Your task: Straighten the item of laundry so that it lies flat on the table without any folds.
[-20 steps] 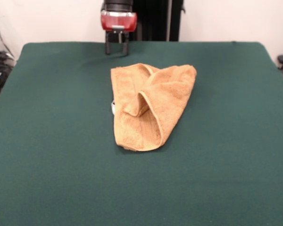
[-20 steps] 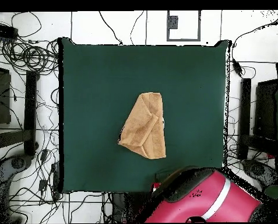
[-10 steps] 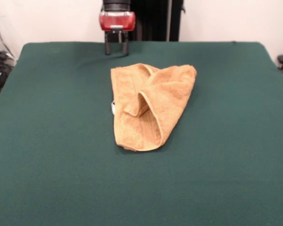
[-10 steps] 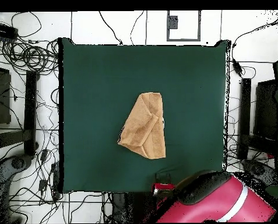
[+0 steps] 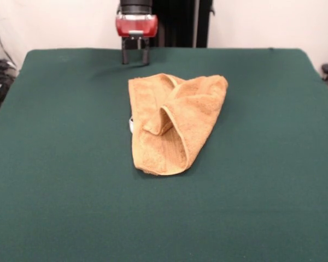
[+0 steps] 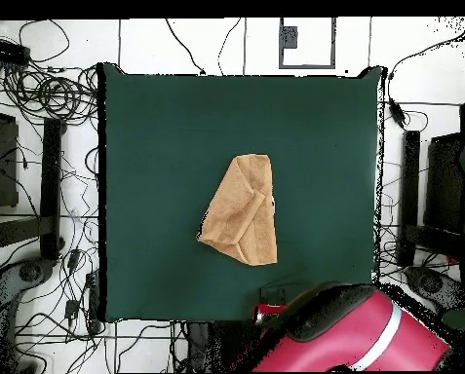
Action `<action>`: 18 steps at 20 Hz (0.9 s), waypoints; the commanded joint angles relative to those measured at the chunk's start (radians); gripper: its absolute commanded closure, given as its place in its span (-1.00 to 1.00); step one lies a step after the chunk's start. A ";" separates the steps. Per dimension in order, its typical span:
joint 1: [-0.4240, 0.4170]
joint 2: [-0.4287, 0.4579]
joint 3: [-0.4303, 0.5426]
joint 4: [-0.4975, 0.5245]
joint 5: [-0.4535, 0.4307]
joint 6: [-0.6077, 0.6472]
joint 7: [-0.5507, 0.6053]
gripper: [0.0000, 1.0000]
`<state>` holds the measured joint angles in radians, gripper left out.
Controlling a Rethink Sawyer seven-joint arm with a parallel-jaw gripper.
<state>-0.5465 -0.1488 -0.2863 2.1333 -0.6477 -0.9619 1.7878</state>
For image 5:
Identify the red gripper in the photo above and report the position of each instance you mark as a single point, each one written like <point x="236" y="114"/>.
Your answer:
<point x="136" y="26"/>

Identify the dark green table cloth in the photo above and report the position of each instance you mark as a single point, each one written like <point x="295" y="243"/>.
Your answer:
<point x="207" y="204"/>

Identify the tan terry towel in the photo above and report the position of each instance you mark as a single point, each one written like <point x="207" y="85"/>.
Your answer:
<point x="196" y="109"/>

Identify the black stand frame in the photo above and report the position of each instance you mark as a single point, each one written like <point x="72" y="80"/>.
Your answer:
<point x="180" y="24"/>

